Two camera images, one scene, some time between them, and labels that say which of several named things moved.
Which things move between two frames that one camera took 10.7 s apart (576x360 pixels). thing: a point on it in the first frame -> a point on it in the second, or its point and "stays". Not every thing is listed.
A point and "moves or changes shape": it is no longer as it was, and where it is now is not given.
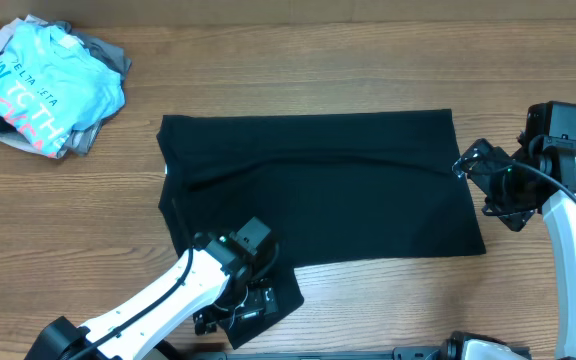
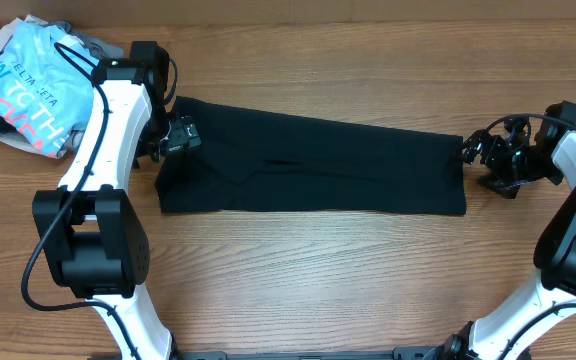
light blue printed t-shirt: [46, 85] stays
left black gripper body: [251, 300] -> [168, 134]
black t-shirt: [329, 187] moves or changes shape
